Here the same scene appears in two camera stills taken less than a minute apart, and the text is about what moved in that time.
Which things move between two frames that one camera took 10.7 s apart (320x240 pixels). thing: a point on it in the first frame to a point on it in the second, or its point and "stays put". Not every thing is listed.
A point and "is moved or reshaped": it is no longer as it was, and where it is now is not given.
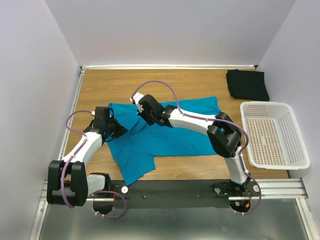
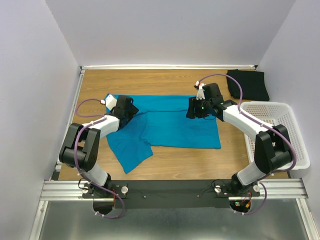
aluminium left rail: (71, 114) stays put
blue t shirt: (133, 154) is moved or reshaped
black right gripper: (150, 122) to (193, 103)
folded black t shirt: (247, 85) stays put
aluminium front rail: (277, 189) stays put
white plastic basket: (273, 136) stays put
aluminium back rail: (167, 67) stays put
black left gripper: (121, 129) to (133, 111)
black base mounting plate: (170, 194) stays put
